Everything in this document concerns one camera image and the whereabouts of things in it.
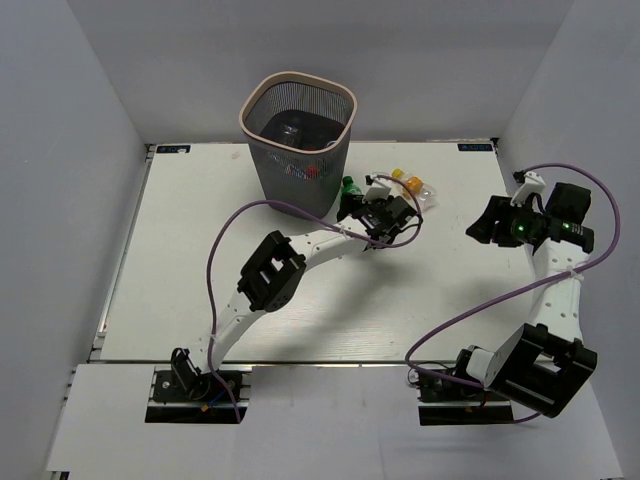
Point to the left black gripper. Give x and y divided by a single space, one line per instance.
352 202

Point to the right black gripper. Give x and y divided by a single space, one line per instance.
500 209

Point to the green soda bottle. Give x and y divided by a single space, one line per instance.
350 193

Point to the orange cap juice bottle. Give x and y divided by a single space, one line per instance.
424 194

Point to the red label cola bottle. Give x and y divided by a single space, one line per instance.
306 173

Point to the clear unlabelled plastic bottle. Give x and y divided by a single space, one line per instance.
291 133

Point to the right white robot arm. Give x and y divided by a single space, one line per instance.
545 362

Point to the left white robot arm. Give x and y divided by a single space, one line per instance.
270 277

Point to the grey mesh waste bin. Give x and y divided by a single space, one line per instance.
327 110

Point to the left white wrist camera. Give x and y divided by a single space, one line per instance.
377 187

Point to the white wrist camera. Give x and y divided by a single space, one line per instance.
529 183
377 187

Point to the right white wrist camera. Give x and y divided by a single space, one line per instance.
529 183

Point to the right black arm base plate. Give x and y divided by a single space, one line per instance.
443 403

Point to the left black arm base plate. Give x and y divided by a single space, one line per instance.
208 404

